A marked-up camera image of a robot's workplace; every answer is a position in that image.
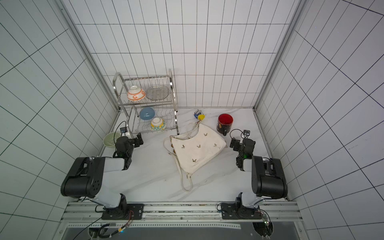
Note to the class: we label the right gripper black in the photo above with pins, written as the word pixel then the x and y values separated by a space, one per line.
pixel 237 144

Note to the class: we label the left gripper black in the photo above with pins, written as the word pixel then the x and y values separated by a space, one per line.
pixel 135 140

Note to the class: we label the cream canvas shoulder bag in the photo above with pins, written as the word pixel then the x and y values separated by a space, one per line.
pixel 192 150

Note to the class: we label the yellow blue plush keychain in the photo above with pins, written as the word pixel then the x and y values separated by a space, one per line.
pixel 199 115

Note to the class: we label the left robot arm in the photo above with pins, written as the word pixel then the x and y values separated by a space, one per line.
pixel 85 180

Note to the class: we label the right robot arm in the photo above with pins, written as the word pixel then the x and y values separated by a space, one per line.
pixel 268 182

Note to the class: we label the yellow teal patterned bowl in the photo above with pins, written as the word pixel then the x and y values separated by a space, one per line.
pixel 158 124

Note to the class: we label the pale green bowl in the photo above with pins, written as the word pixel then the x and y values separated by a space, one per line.
pixel 110 139

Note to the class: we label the blue bowl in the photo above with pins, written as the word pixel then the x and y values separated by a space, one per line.
pixel 147 113

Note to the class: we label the metal two-tier dish rack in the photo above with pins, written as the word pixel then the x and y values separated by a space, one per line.
pixel 166 109

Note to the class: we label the orange white patterned bowl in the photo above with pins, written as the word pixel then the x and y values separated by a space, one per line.
pixel 135 93

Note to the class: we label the clear glass plate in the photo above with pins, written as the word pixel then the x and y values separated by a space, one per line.
pixel 157 93

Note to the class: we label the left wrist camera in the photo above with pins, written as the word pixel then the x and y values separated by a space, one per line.
pixel 123 130

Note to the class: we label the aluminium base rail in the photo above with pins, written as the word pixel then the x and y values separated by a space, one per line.
pixel 180 214

